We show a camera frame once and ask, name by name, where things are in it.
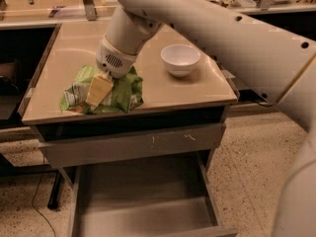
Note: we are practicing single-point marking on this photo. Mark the metal bench post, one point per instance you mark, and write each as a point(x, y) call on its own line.
point(90, 10)

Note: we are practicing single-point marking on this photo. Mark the black table leg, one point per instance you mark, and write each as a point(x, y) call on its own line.
point(55, 192)

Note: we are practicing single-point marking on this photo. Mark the open grey middle drawer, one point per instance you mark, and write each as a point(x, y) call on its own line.
point(166, 196)

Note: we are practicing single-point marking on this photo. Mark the green rice chip bag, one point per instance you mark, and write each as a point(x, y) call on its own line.
point(125, 96)

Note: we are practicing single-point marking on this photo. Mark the white ceramic bowl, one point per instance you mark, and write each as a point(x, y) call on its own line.
point(180, 59)

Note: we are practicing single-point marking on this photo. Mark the grey drawer cabinet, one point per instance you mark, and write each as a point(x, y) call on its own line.
point(202, 97)

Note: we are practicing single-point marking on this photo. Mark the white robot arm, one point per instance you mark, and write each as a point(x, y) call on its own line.
point(274, 63)

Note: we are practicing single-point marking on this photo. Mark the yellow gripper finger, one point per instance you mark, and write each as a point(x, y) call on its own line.
point(101, 85)

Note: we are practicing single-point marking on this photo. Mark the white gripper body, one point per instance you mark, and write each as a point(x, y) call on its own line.
point(114, 61)

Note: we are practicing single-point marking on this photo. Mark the grey top drawer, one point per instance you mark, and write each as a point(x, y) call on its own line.
point(132, 145)

